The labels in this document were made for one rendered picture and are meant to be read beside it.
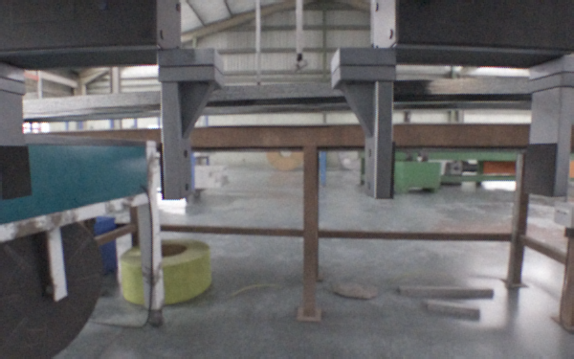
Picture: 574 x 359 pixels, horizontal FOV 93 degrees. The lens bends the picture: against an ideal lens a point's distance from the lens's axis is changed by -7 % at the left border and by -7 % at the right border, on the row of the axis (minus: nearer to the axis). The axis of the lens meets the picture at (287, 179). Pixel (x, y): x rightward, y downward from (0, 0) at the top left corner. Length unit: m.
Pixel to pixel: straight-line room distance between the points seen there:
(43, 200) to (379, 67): 0.80
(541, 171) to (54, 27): 0.36
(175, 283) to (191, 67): 1.32
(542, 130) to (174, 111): 0.27
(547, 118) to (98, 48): 0.32
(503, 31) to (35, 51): 0.31
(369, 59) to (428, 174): 5.10
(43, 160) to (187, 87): 0.68
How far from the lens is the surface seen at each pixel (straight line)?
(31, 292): 1.15
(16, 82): 0.31
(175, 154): 0.21
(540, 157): 0.29
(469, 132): 1.27
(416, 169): 5.21
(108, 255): 1.97
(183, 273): 1.48
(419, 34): 0.22
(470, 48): 0.24
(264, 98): 0.33
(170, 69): 0.22
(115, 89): 9.27
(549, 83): 0.29
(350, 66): 0.21
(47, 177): 0.88
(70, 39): 0.24
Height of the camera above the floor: 0.69
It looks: 5 degrees down
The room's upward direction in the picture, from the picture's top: straight up
